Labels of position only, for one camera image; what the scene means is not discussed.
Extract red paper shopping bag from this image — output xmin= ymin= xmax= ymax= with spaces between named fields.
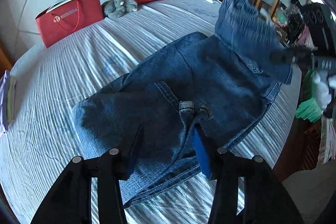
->
xmin=35 ymin=0 xmax=104 ymax=48

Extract dark blue denim jeans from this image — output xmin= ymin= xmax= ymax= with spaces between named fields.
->
xmin=72 ymin=0 xmax=292 ymax=206

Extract green plastic bag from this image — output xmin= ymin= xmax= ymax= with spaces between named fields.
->
xmin=295 ymin=69 xmax=322 ymax=123

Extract white gloved hand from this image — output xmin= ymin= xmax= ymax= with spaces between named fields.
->
xmin=312 ymin=71 xmax=335 ymax=110

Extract purple green folded cloth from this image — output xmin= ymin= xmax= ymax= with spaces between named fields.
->
xmin=0 ymin=70 xmax=17 ymax=136

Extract grey plush toy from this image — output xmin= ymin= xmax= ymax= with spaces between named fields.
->
xmin=102 ymin=0 xmax=138 ymax=19

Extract white blue floral bedsheet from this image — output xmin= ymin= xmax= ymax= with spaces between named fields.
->
xmin=1 ymin=0 xmax=301 ymax=223

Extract white packet on bed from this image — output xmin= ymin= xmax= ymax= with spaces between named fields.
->
xmin=204 ymin=0 xmax=222 ymax=4

